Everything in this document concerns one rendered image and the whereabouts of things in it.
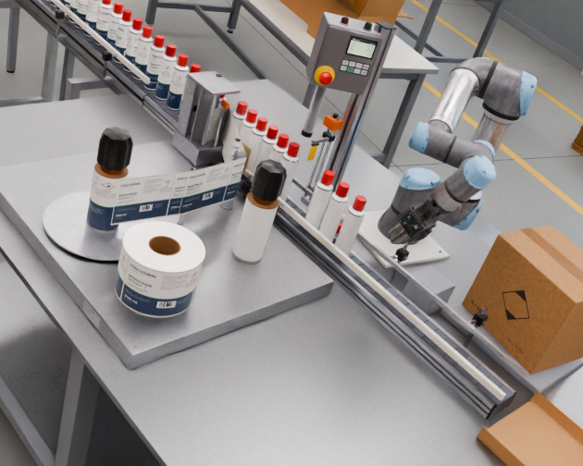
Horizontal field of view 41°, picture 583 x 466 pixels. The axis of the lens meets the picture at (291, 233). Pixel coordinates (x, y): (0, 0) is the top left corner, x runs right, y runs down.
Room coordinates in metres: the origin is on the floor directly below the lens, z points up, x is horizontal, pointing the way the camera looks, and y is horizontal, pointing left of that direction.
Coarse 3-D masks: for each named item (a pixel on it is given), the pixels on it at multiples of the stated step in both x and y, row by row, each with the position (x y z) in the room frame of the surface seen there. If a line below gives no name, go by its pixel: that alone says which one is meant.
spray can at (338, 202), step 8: (344, 184) 1.97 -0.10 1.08; (336, 192) 1.96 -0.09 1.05; (344, 192) 1.96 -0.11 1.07; (336, 200) 1.95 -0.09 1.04; (344, 200) 1.96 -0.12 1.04; (328, 208) 1.96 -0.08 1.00; (336, 208) 1.95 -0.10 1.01; (344, 208) 1.96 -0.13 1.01; (328, 216) 1.95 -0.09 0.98; (336, 216) 1.95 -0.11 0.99; (328, 224) 1.95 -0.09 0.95; (336, 224) 1.95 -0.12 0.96; (320, 232) 1.96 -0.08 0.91; (328, 232) 1.95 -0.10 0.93
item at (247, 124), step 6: (252, 114) 2.23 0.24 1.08; (246, 120) 2.23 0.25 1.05; (252, 120) 2.23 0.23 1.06; (246, 126) 2.22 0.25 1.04; (252, 126) 2.22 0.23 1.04; (240, 132) 2.23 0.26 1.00; (246, 132) 2.22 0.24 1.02; (240, 138) 2.22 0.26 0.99; (246, 138) 2.22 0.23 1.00; (246, 144) 2.22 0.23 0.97
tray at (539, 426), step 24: (528, 408) 1.58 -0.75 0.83; (552, 408) 1.58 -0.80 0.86; (480, 432) 1.42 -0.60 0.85; (504, 432) 1.46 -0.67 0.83; (528, 432) 1.49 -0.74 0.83; (552, 432) 1.52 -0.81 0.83; (576, 432) 1.53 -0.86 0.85; (504, 456) 1.37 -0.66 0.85; (528, 456) 1.41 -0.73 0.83; (552, 456) 1.44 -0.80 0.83; (576, 456) 1.46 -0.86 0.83
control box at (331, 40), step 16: (336, 16) 2.19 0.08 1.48; (320, 32) 2.16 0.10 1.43; (336, 32) 2.11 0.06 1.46; (352, 32) 2.13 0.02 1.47; (368, 32) 2.15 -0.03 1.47; (320, 48) 2.11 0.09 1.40; (336, 48) 2.12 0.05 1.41; (320, 64) 2.11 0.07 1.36; (336, 64) 2.12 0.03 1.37; (336, 80) 2.13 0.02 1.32; (352, 80) 2.14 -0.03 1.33
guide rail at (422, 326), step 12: (252, 180) 2.14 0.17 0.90; (288, 204) 2.04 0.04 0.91; (300, 216) 2.00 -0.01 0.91; (312, 228) 1.96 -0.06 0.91; (324, 240) 1.92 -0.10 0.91; (336, 252) 1.89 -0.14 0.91; (348, 264) 1.85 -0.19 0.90; (360, 276) 1.82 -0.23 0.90; (384, 288) 1.78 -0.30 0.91; (396, 300) 1.74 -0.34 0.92; (408, 312) 1.71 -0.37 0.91; (420, 324) 1.68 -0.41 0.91; (432, 336) 1.65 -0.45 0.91; (444, 348) 1.62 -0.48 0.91; (456, 360) 1.59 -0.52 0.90; (468, 372) 1.57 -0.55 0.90; (492, 384) 1.53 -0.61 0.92; (504, 396) 1.51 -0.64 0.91
